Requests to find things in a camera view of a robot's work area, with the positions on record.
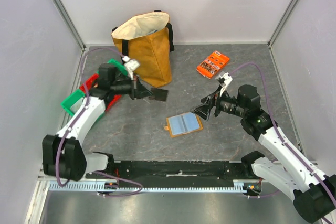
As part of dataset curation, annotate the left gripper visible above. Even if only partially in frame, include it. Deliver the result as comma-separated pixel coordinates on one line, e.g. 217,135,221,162
110,73,153,100

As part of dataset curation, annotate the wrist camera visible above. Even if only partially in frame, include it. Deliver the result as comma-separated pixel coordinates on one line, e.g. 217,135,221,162
122,56,140,73
215,71,233,97

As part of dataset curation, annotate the slotted cable duct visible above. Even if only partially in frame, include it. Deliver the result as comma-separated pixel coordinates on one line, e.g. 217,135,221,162
48,180,247,193

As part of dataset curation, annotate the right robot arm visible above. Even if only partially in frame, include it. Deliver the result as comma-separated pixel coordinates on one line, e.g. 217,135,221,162
192,84,335,223

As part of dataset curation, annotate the green bin near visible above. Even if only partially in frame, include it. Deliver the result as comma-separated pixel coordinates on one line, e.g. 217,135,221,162
60,89,86,117

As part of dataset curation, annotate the grey card in bin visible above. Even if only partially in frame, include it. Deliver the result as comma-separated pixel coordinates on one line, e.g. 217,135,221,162
70,98,83,115

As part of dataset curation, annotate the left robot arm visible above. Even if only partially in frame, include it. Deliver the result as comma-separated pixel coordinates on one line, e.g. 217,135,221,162
42,59,153,187

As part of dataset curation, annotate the orange screw box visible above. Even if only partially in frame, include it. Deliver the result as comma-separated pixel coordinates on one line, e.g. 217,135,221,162
196,50,230,79

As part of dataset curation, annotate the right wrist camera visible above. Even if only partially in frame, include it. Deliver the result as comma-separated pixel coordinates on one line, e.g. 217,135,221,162
215,71,233,97

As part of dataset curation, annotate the green bin far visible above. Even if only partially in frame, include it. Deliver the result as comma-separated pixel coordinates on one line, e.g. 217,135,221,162
97,59,128,78

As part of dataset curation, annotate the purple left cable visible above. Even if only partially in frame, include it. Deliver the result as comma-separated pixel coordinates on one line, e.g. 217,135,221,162
55,47,144,198

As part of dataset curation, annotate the red bin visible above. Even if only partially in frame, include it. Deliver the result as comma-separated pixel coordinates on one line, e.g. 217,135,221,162
86,73,122,111

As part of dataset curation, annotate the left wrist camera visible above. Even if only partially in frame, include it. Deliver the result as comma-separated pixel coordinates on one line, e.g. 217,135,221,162
122,56,140,73

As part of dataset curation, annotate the green bin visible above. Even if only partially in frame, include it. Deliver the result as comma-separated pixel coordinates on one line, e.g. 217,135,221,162
60,89,86,117
97,59,128,78

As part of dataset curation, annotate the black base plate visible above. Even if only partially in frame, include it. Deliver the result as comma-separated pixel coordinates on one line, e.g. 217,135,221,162
85,159,263,182

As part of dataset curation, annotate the brown paper tote bag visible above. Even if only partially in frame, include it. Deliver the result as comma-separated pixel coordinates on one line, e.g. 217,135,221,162
111,10,175,88

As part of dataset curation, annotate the yellow leather card holder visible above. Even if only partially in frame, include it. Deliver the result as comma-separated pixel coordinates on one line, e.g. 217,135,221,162
164,112,203,137

